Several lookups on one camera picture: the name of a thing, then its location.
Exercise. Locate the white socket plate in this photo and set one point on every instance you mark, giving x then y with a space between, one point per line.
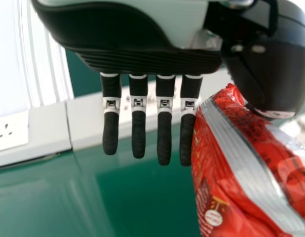
9 130

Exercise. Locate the white socket strip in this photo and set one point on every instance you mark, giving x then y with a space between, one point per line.
51 128

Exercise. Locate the red biscuit packet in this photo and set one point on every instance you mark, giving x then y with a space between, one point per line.
241 172

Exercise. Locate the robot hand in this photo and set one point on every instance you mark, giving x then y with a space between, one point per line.
132 37

